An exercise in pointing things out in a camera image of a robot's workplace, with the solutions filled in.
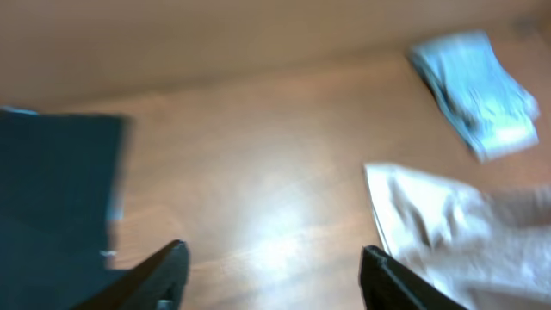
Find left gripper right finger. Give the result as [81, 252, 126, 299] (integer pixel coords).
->
[359, 245, 466, 310]

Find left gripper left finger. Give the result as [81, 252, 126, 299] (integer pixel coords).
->
[74, 239, 189, 310]

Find beige khaki shorts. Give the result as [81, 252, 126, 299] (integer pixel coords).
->
[365, 164, 550, 309]

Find black garment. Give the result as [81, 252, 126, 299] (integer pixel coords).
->
[1, 112, 127, 309]

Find folded light blue jeans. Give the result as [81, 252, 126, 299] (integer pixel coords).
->
[407, 30, 540, 162]

